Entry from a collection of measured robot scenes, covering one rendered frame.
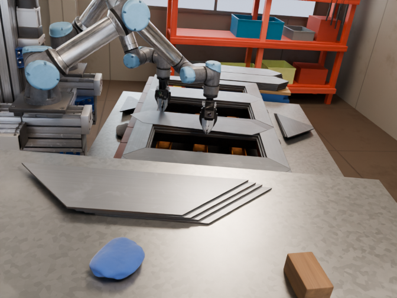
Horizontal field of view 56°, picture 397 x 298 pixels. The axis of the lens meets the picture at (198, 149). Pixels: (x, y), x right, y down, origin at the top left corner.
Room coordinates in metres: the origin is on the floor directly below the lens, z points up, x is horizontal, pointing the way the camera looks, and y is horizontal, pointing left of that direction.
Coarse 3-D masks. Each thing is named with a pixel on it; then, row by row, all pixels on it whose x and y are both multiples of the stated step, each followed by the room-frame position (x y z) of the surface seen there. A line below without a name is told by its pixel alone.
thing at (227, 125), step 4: (224, 120) 1.91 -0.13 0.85; (228, 120) 1.91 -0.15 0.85; (232, 120) 1.92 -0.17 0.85; (224, 124) 1.85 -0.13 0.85; (228, 124) 1.85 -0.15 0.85; (232, 124) 1.86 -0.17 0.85; (220, 128) 1.79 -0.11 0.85; (224, 128) 1.79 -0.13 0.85; (228, 128) 1.80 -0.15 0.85; (232, 128) 1.80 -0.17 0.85; (232, 132) 1.75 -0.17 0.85
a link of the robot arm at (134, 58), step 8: (112, 0) 1.85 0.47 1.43; (120, 40) 1.84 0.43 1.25; (128, 40) 1.83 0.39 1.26; (128, 48) 1.82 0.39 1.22; (136, 48) 1.84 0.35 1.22; (128, 56) 1.80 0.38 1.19; (136, 56) 1.81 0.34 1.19; (144, 56) 1.87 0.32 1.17; (128, 64) 1.80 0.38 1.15; (136, 64) 1.80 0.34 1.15
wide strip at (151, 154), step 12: (132, 156) 1.41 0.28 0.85; (144, 156) 1.42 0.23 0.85; (156, 156) 1.43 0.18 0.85; (168, 156) 1.44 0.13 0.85; (180, 156) 1.45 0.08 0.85; (192, 156) 1.46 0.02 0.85; (204, 156) 1.47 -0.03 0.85; (216, 156) 1.48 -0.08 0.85; (228, 156) 1.49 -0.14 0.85; (240, 156) 1.50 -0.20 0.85; (240, 168) 1.40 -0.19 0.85; (252, 168) 1.41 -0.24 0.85; (264, 168) 1.42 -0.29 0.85; (276, 168) 1.43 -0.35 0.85; (288, 168) 1.44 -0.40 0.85
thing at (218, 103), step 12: (168, 84) 2.53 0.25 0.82; (180, 84) 2.54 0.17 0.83; (192, 84) 2.54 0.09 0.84; (240, 108) 2.21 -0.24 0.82; (252, 120) 1.95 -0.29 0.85; (168, 132) 1.75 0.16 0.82; (180, 132) 1.75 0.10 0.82; (192, 132) 1.76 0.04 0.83; (216, 132) 1.77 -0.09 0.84; (228, 132) 1.78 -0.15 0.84; (264, 156) 1.55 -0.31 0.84
